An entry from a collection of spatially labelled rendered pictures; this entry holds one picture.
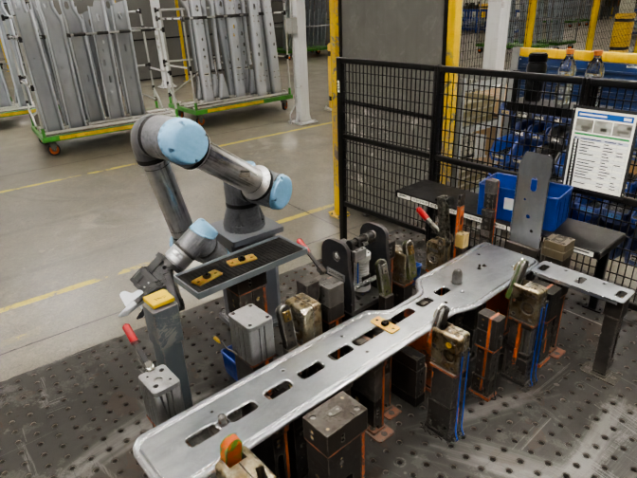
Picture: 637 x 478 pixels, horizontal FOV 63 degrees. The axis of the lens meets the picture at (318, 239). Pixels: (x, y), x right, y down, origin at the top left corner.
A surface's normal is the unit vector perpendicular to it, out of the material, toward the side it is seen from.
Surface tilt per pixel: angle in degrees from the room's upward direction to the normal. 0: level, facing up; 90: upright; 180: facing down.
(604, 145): 90
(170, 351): 90
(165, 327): 90
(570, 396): 0
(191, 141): 86
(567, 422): 0
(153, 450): 0
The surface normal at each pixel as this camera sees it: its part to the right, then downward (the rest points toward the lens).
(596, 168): -0.75, 0.31
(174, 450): -0.04, -0.90
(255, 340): 0.66, 0.29
